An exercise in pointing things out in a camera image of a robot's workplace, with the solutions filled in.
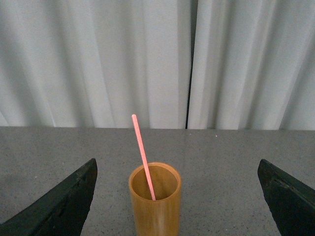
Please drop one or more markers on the pink chopstick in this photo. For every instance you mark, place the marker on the pink chopstick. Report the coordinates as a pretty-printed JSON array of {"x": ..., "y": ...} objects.
[{"x": 143, "y": 155}]

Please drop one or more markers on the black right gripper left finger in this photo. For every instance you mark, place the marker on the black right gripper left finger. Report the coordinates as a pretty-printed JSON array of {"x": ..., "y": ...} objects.
[{"x": 62, "y": 211}]

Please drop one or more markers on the white curtain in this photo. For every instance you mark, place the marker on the white curtain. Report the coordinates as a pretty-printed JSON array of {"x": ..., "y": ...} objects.
[{"x": 196, "y": 64}]

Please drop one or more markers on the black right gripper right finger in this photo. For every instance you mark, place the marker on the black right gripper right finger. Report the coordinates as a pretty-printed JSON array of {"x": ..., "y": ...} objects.
[{"x": 290, "y": 201}]

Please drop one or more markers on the bamboo chopstick holder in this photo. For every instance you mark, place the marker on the bamboo chopstick holder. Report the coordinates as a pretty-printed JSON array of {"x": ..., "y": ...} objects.
[{"x": 159, "y": 217}]

